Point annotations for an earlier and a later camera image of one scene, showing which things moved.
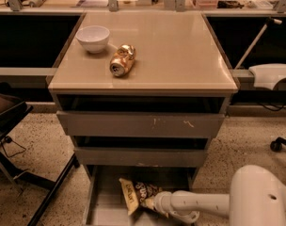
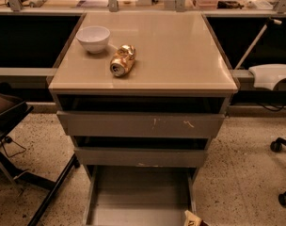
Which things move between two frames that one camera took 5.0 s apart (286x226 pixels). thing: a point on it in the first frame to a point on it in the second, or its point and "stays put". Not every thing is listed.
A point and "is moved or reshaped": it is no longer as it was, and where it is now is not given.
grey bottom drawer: (105, 199) stays put
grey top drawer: (137, 116) stays put
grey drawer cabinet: (141, 92) stays put
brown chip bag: (137, 194) is moved or reshaped
